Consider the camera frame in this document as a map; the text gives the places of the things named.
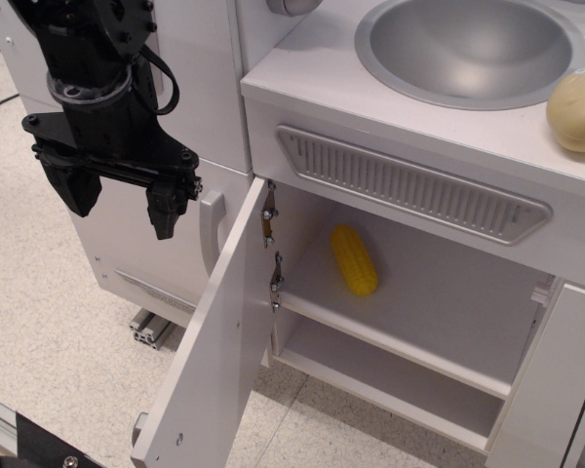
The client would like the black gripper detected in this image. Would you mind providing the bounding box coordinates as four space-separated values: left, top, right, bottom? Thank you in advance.
22 95 201 240

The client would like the white cabinet door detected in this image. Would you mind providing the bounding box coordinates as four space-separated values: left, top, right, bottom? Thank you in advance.
131 178 276 467
486 284 585 467

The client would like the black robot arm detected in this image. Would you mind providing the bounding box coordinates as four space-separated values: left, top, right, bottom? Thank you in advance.
11 1 202 240

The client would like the white toy kitchen cabinet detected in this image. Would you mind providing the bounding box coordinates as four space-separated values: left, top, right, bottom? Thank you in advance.
74 1 585 459

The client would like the silver fridge nameplate trim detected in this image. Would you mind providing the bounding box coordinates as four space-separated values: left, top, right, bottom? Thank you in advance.
115 269 196 314

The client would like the upper metal door hinge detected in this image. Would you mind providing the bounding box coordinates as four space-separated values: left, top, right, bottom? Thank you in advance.
260 179 278 248

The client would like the metal door hinge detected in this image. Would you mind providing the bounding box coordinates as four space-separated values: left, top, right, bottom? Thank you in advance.
269 252 284 312
260 179 278 248

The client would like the lower metal door hinge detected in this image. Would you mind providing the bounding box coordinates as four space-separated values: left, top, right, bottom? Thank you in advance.
269 252 284 312

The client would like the yellow toy corn cob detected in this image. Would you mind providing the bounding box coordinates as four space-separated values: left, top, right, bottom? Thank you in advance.
331 224 379 296

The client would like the grey vent panel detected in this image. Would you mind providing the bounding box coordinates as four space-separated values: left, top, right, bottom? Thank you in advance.
275 125 553 245

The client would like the silver sink bowl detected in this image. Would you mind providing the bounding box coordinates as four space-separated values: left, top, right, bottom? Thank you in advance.
355 1 585 111

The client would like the beige toy potato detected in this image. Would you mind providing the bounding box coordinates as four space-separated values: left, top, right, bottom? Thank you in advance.
546 68 585 153

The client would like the grey fridge door handle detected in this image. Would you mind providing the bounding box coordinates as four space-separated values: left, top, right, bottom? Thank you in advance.
199 190 226 276

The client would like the aluminium extrusion rail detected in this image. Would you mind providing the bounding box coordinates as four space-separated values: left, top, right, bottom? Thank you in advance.
129 309 175 350

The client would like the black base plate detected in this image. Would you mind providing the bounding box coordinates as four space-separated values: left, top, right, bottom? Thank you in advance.
0 412 101 467

